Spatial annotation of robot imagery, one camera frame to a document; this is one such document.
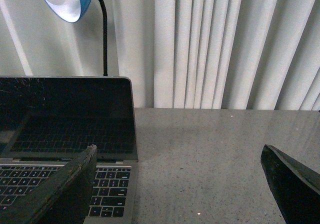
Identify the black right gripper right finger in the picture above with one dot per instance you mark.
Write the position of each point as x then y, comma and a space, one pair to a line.
294, 186

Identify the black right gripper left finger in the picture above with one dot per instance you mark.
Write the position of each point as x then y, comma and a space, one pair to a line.
63, 198

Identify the grey laptop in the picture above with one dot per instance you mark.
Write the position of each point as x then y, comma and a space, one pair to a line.
46, 121

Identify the white pleated curtain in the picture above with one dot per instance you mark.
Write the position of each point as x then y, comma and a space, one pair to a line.
197, 54

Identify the blue desk lamp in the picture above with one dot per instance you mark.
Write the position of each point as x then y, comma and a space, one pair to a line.
72, 11

